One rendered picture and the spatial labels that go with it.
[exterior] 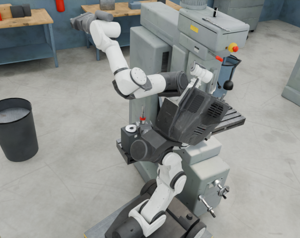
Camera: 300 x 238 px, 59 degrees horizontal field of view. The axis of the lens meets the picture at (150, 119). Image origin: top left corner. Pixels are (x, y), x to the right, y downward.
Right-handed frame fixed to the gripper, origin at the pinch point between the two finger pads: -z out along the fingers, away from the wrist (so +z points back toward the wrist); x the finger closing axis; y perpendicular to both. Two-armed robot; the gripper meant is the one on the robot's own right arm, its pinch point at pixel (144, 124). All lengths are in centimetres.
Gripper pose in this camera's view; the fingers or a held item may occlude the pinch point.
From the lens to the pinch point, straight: 198.9
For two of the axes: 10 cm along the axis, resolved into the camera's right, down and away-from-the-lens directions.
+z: 2.3, 6.0, -7.6
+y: -0.6, 7.9, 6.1
